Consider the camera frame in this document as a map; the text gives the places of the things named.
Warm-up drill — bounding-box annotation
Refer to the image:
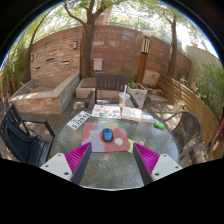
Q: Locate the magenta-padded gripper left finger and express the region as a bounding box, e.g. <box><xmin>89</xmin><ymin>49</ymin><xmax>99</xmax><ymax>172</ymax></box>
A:
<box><xmin>39</xmin><ymin>142</ymin><xmax>93</xmax><ymax>186</ymax></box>

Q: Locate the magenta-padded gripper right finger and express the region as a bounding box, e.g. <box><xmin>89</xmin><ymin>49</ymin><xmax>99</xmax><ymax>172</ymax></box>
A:
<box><xmin>132</xmin><ymin>142</ymin><xmax>184</xmax><ymax>186</ymax></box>

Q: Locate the blue and black computer mouse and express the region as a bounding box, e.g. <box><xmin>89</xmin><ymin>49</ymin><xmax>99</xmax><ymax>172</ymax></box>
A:
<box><xmin>101</xmin><ymin>127</ymin><xmax>114</xmax><ymax>143</ymax></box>

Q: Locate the pastel watercolour print mouse pad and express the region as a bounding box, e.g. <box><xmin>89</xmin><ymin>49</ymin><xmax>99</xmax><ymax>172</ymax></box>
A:
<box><xmin>81</xmin><ymin>121</ymin><xmax>131</xmax><ymax>153</ymax></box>

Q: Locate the small green plastic object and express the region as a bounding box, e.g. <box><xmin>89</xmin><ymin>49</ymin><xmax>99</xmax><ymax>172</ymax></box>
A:
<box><xmin>153</xmin><ymin>120</ymin><xmax>166</xmax><ymax>130</ymax></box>

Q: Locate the dark wicker garden chair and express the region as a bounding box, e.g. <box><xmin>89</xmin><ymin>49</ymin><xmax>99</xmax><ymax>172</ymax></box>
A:
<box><xmin>162</xmin><ymin>110</ymin><xmax>202</xmax><ymax>161</ymax></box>

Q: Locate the black metal garden chair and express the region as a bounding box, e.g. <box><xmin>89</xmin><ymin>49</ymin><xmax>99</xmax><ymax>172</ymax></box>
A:
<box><xmin>0</xmin><ymin>103</ymin><xmax>56</xmax><ymax>167</ymax></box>

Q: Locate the white vehicle licence plate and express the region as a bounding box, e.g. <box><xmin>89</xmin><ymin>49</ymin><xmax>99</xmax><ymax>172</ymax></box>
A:
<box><xmin>66</xmin><ymin>110</ymin><xmax>92</xmax><ymax>131</ymax></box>

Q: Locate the thin blue and white booklet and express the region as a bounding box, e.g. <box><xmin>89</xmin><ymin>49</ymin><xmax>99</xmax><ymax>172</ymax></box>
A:
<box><xmin>141</xmin><ymin>113</ymin><xmax>156</xmax><ymax>124</ymax></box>

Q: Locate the thick white book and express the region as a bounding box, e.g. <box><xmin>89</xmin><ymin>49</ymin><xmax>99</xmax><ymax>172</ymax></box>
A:
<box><xmin>121</xmin><ymin>106</ymin><xmax>144</xmax><ymax>123</ymax></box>

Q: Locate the raised stone planter bed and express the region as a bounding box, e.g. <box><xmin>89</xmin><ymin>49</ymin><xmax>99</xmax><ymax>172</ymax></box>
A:
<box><xmin>8</xmin><ymin>72</ymin><xmax>81</xmax><ymax>115</ymax></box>

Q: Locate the curved wooden slat fence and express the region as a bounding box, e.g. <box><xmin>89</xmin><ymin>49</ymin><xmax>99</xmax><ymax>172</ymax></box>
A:
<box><xmin>156</xmin><ymin>73</ymin><xmax>219</xmax><ymax>144</ymax></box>

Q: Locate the square concrete plant pot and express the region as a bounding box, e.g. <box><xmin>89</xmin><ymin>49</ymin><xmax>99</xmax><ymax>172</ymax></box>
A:
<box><xmin>126</xmin><ymin>83</ymin><xmax>148</xmax><ymax>109</ymax></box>

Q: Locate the clear plastic drink cup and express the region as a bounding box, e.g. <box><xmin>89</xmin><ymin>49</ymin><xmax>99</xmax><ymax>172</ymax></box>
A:
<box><xmin>118</xmin><ymin>92</ymin><xmax>131</xmax><ymax>109</ymax></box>

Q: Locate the low concrete block step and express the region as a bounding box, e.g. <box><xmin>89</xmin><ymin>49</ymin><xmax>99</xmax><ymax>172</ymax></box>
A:
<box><xmin>75</xmin><ymin>77</ymin><xmax>98</xmax><ymax>99</ymax></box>

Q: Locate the pale stone boulder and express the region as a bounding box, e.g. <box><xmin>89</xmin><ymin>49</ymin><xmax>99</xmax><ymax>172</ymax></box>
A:
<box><xmin>142</xmin><ymin>69</ymin><xmax>161</xmax><ymax>88</ymax></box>

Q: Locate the dark brown slatted wooden chair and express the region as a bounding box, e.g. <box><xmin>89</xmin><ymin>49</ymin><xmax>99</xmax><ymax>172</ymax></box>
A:
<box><xmin>84</xmin><ymin>72</ymin><xmax>140</xmax><ymax>109</ymax></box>

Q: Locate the thin curved tree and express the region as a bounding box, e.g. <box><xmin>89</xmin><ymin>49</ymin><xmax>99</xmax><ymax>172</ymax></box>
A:
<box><xmin>25</xmin><ymin>13</ymin><xmax>51</xmax><ymax>83</ymax></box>

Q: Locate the slim leaning tree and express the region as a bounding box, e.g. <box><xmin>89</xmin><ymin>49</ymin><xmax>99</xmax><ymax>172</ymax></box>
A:
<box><xmin>163</xmin><ymin>13</ymin><xmax>179</xmax><ymax>79</ymax></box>

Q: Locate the large forked tree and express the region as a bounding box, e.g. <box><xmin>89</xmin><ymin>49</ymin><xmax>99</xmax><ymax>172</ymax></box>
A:
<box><xmin>63</xmin><ymin>0</ymin><xmax>108</xmax><ymax>80</ymax></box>

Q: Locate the wooden garden lamp post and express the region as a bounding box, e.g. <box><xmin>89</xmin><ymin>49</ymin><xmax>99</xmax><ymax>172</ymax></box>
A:
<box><xmin>135</xmin><ymin>30</ymin><xmax>153</xmax><ymax>85</ymax></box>

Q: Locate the beige wall utility box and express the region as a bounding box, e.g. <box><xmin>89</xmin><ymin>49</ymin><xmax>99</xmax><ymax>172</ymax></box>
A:
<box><xmin>92</xmin><ymin>58</ymin><xmax>104</xmax><ymax>72</ymax></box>

